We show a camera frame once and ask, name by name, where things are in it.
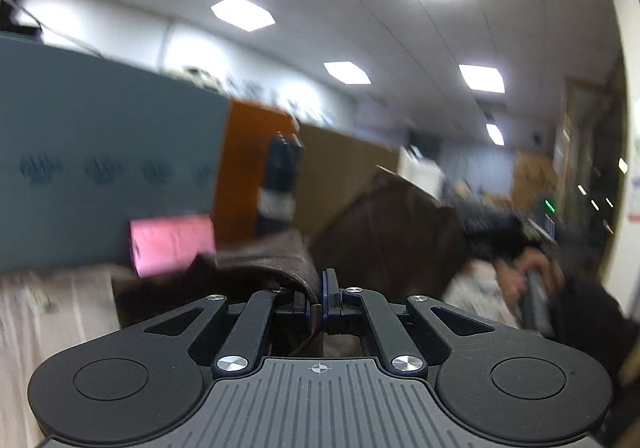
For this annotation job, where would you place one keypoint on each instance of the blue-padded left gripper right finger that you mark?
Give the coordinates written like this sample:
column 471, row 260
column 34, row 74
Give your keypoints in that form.
column 368, row 315

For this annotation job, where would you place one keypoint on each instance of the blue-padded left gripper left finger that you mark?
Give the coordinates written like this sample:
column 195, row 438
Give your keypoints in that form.
column 271, row 323

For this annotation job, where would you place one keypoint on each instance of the brown leather jacket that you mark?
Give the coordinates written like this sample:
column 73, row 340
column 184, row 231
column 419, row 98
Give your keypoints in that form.
column 392, row 238

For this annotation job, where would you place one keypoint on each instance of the person's hand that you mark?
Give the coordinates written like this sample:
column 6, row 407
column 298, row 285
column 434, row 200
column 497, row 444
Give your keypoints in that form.
column 511, row 276

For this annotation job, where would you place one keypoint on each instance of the pink-screen smartphone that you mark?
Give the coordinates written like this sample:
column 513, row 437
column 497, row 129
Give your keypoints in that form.
column 169, row 244

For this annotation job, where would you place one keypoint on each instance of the dark blue bottle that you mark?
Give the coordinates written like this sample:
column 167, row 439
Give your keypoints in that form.
column 276, row 195

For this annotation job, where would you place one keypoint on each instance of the brown cardboard box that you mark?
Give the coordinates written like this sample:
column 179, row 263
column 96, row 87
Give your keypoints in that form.
column 335, row 167

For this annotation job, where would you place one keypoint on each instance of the orange cardboard box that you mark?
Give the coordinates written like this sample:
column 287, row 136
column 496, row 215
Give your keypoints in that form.
column 250, row 129

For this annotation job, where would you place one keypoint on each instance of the blue cardboard box right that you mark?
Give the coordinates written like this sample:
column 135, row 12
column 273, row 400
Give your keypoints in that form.
column 89, row 145

